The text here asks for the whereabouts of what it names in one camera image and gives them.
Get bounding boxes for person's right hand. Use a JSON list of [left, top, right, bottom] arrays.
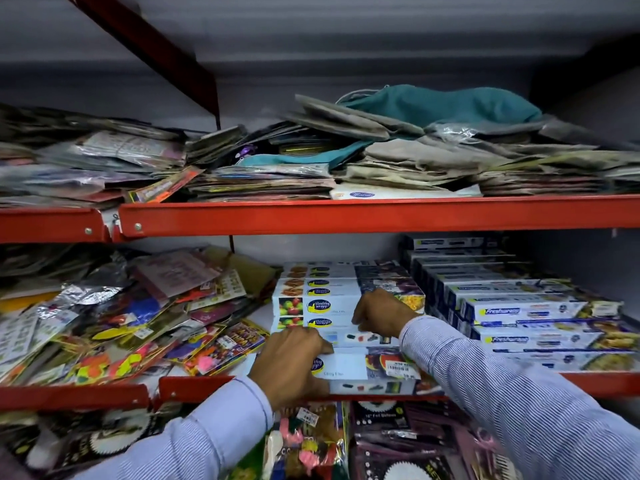
[[351, 288, 423, 339]]

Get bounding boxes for person's left hand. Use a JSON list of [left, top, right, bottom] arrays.
[[248, 326, 335, 411]]

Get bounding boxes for white film box small icons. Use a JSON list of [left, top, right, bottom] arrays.
[[271, 315, 401, 348]]

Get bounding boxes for white film box watermelon print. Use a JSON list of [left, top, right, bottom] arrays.
[[245, 346, 422, 396]]

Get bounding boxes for person's left forearm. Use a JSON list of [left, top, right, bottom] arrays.
[[75, 376, 275, 480]]

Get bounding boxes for person's right forearm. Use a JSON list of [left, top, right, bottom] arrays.
[[399, 316, 640, 480]]

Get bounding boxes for stack of white wrap cartons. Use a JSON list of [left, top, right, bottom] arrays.
[[272, 260, 426, 331]]

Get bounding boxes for colourful balloon packet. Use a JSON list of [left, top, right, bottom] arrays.
[[227, 401, 351, 480]]

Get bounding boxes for orange metal shelf beam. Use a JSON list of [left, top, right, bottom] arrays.
[[0, 384, 151, 412], [158, 372, 640, 403], [0, 207, 110, 244], [117, 194, 640, 239]]

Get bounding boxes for pile of dark foil balloon packets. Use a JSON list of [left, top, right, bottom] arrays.
[[348, 399, 518, 480]]

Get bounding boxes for white packet with blue logo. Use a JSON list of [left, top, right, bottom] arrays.
[[329, 183, 482, 201]]

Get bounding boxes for stack of blue foil cartons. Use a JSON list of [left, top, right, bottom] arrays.
[[401, 235, 640, 373]]

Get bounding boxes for pile of flat printed packets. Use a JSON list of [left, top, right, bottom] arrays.
[[184, 122, 337, 203]]

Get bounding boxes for flat teal cloth bag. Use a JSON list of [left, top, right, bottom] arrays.
[[239, 141, 373, 170]]

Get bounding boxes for pile of colourful party packets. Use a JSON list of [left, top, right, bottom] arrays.
[[0, 244, 281, 388]]

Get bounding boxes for pile of grey paper bags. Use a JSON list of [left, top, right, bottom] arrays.
[[284, 94, 640, 198]]

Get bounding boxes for orange striped packet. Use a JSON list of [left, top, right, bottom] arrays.
[[125, 166, 204, 204]]

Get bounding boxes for large teal cloth bag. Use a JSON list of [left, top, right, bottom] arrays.
[[337, 85, 544, 128]]

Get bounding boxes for pile of black decoration packets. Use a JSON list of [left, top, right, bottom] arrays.
[[0, 402, 201, 480]]

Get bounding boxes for pile of clear plastic packets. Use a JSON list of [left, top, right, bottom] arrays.
[[0, 102, 203, 209]]

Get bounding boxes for dark red rack brace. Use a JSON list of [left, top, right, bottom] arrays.
[[62, 0, 222, 129]]

